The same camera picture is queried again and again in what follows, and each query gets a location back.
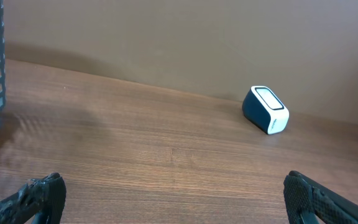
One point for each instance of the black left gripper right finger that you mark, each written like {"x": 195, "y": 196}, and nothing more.
{"x": 307, "y": 202}

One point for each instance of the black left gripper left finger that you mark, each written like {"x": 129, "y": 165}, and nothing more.
{"x": 43, "y": 200}

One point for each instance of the white barcode scanner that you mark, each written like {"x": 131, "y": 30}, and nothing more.
{"x": 263, "y": 108}

